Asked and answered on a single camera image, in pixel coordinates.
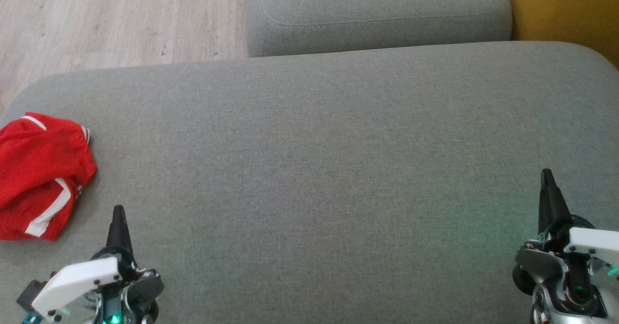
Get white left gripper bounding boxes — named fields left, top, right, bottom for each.
left=30, top=205, right=164, bottom=324

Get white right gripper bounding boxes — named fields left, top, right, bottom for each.
left=513, top=168, right=619, bottom=315

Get red shorts with white stripe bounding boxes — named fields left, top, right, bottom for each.
left=0, top=112, right=98, bottom=242

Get yellow sofa back cushion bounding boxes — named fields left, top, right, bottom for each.
left=501, top=0, right=619, bottom=71

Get large grey sofa seat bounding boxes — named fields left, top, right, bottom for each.
left=0, top=41, right=619, bottom=324

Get grey sofa cushion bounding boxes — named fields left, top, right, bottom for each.
left=247, top=0, right=513, bottom=58

